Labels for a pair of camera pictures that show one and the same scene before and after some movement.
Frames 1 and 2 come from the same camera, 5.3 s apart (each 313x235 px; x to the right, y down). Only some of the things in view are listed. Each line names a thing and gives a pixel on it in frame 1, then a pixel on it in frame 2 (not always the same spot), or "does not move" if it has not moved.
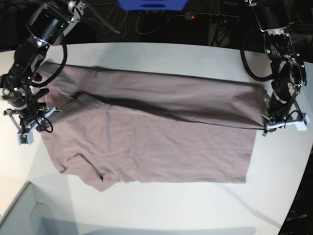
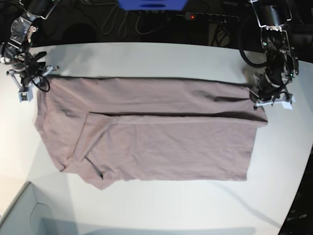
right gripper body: x=279 y=109 → x=269 y=87
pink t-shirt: x=113 y=126 does not move
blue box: x=152 y=5 does not move
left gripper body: x=30 y=111 → x=30 y=67
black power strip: x=196 y=15 does not move
